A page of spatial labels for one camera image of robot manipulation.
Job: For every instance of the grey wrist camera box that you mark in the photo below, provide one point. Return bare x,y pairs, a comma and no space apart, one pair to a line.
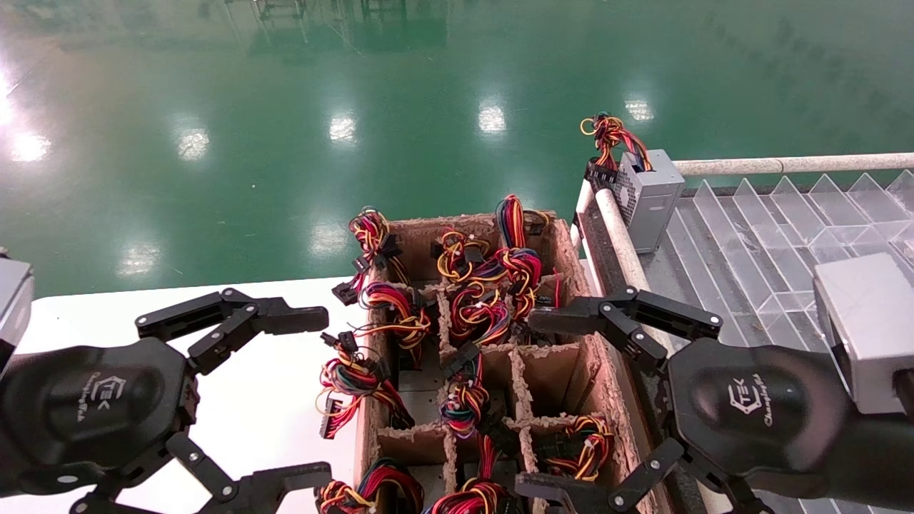
14,307
867,328

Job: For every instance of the clear ribbed conveyor surface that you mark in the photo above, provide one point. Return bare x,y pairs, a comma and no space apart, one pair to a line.
771,250

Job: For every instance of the brown divided cardboard box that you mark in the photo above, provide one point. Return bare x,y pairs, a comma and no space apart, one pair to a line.
557,375

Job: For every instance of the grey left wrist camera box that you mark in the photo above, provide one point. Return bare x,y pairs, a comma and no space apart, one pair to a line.
14,307

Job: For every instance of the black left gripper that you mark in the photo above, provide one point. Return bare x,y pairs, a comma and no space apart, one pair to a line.
93,407

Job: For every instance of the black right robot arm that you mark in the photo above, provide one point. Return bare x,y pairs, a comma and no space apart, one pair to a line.
892,460

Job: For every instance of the black conveyor frame strip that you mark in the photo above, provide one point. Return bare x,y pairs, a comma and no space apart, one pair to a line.
605,264

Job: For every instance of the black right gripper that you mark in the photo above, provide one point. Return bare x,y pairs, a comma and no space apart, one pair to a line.
764,414

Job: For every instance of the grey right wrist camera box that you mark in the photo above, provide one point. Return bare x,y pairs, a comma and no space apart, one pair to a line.
867,328

